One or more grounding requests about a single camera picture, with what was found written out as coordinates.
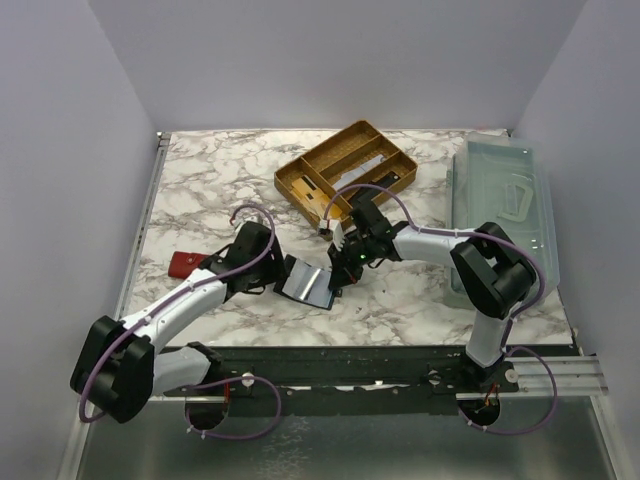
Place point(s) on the black leather card holder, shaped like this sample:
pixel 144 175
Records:
pixel 306 284

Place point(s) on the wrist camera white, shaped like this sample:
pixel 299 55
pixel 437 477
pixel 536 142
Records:
pixel 331 229
pixel 246 216

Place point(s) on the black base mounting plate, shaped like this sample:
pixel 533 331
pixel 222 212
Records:
pixel 332 402

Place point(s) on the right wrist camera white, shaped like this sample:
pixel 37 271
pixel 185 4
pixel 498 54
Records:
pixel 331 229

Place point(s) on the red leather card holder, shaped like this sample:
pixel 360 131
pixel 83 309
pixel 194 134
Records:
pixel 182 264

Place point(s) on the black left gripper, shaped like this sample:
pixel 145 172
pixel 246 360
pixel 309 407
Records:
pixel 279 265

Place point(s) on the clear plastic storage box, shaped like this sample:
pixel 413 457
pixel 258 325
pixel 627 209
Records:
pixel 501 179

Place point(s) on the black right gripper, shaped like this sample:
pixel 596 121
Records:
pixel 343 265

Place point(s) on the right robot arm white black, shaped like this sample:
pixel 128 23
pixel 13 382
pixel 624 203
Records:
pixel 500 278

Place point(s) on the brown woven organizer tray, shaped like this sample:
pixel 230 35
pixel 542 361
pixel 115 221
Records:
pixel 328 177

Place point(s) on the yellow cards in tray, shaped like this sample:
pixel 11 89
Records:
pixel 312 200

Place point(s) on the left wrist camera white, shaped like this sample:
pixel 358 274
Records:
pixel 246 216

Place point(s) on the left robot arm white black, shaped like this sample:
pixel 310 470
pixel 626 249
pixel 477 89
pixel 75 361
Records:
pixel 122 362

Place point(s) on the grey cards in tray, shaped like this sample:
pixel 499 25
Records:
pixel 351 175

